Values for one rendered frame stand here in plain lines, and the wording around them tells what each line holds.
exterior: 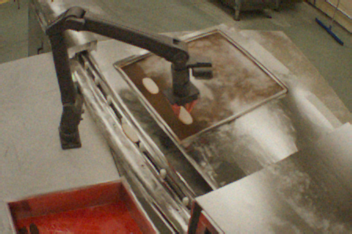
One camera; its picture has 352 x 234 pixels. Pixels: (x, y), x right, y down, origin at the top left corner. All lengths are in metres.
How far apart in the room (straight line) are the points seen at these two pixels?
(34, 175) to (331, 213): 1.07
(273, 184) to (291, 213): 0.10
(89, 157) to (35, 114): 0.36
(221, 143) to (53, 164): 0.60
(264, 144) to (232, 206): 0.75
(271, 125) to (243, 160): 0.19
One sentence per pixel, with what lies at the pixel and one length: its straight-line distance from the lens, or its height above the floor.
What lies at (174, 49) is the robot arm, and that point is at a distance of 1.42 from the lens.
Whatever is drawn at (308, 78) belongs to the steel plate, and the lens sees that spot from 2.25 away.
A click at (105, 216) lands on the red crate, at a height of 0.82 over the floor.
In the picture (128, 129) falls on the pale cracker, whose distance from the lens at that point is 1.67.
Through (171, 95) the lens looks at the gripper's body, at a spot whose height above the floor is 1.03.
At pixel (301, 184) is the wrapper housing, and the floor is 1.30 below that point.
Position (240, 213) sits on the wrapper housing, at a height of 1.30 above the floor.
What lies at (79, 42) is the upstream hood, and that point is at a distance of 2.09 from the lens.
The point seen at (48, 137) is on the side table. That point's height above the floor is 0.82.
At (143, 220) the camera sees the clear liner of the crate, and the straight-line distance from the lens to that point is 1.31.
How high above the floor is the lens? 1.94
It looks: 39 degrees down
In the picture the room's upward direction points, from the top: 6 degrees clockwise
